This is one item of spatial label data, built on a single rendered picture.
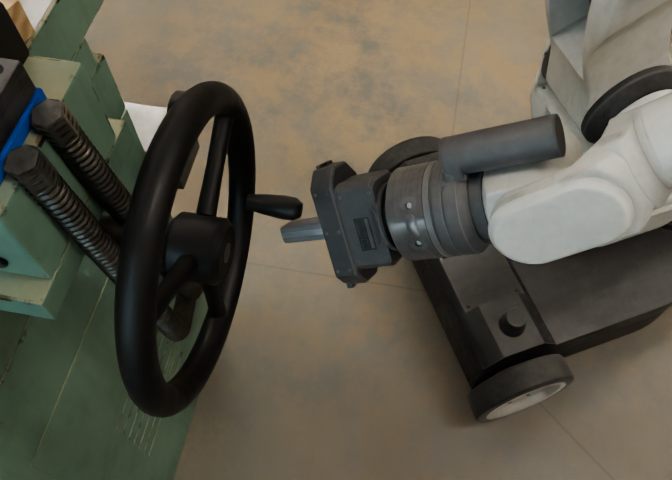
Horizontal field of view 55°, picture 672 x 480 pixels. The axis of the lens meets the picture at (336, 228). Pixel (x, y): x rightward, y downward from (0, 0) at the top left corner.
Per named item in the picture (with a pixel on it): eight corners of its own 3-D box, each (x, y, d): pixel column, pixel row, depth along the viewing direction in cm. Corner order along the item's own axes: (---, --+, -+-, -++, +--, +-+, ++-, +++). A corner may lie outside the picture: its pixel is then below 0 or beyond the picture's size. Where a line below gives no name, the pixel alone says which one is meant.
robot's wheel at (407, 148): (359, 197, 154) (433, 182, 160) (366, 214, 152) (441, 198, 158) (375, 143, 138) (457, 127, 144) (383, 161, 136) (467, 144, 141)
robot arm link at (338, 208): (373, 264, 70) (479, 252, 64) (332, 301, 62) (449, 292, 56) (341, 152, 67) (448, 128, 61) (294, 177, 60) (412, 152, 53)
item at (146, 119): (186, 190, 92) (174, 156, 86) (104, 177, 94) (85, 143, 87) (203, 144, 97) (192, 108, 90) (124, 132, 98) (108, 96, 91)
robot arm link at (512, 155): (474, 203, 65) (592, 185, 59) (452, 277, 58) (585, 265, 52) (435, 107, 60) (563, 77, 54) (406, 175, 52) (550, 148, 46)
